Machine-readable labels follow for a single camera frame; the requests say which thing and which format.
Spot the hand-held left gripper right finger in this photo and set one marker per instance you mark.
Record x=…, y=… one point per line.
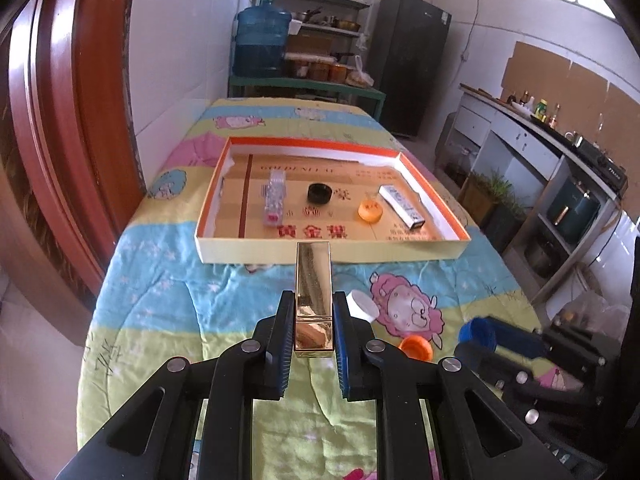
x=342, y=350

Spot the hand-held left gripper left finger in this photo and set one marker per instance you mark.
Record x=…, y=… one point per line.
x=285, y=350

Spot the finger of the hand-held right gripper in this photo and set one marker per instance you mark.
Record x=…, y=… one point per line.
x=485, y=362
x=520, y=340

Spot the white bottle cap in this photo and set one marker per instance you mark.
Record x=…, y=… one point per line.
x=362, y=306

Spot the gold rectangular box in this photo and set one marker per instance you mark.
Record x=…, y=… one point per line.
x=314, y=300

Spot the ribbed orange bottle cap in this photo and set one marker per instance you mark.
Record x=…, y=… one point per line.
x=416, y=348

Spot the shallow cardboard box tray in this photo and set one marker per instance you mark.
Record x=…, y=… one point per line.
x=300, y=230

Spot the smooth orange bottle cap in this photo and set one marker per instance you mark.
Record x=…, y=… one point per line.
x=371, y=211

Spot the clear floral cosmetic box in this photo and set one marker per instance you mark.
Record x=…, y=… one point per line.
x=274, y=199

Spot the white patterned small box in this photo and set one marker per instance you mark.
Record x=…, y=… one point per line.
x=402, y=206

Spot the black bottle cap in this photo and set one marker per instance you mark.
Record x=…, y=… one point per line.
x=320, y=193

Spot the dark cooking pot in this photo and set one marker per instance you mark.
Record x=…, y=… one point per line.
x=542, y=257

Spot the printed cartoon blanket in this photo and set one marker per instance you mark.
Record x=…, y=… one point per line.
x=175, y=300

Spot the dark green air fryer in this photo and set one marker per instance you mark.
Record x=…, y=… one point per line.
x=572, y=210

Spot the potted green plants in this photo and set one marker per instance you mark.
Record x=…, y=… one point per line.
x=492, y=200

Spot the black gas stove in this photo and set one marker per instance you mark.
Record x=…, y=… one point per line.
x=602, y=162

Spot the white kitchen counter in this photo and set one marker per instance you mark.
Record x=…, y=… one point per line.
x=505, y=135

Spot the green low table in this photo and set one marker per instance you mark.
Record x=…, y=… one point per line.
x=310, y=87

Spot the plastic bag of food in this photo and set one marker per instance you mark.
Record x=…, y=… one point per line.
x=360, y=76

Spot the dark refrigerator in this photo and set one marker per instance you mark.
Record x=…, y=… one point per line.
x=412, y=65

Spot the blue water jug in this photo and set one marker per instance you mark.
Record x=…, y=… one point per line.
x=260, y=45

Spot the white storage shelf rack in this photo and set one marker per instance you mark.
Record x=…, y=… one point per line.
x=325, y=5

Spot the cardboard sheets on wall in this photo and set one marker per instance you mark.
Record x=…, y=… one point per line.
x=550, y=80

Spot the red-brown wooden door frame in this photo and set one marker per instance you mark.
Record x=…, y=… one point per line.
x=65, y=135

